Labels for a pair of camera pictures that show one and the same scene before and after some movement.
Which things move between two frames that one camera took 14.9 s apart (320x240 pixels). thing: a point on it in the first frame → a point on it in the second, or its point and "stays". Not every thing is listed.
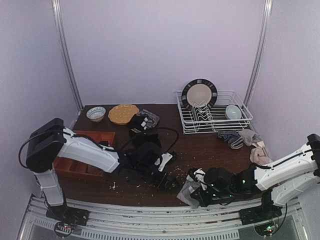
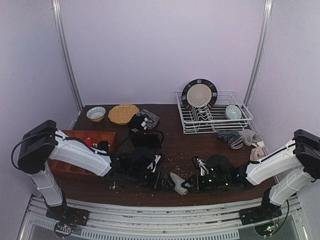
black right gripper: x=197 y=194 → x=196 y=182
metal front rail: x=161 y=219 stays
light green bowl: x=233 y=112 stays
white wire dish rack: x=228 y=115 stays
